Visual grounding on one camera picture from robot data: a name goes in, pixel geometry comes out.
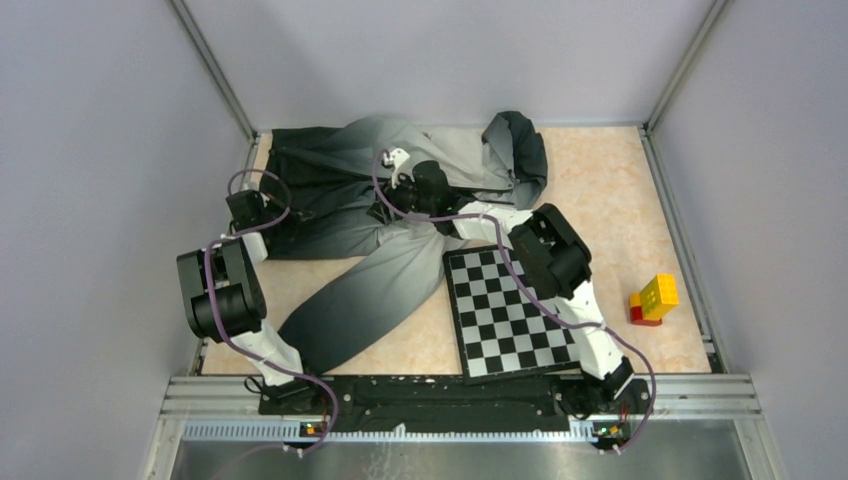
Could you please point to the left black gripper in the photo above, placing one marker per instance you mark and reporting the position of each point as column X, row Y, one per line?
column 268, row 203

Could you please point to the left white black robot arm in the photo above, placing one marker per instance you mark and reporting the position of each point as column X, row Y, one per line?
column 224, row 303

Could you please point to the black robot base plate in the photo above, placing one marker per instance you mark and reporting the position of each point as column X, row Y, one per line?
column 447, row 404

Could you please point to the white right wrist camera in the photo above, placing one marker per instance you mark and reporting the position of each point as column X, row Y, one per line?
column 394, row 159

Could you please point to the grey gradient zip jacket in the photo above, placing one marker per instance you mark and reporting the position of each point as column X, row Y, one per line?
column 325, row 176

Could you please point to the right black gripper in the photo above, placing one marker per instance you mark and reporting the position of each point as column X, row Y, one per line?
column 393, row 191

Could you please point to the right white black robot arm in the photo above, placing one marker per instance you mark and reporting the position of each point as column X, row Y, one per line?
column 551, row 265

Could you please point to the yellow toy brick block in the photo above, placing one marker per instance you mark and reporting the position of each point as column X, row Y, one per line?
column 659, row 297

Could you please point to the black white checkerboard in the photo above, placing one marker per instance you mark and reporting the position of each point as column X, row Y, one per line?
column 500, row 333

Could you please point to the aluminium frame rail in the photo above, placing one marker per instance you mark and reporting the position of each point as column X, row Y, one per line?
column 222, row 408

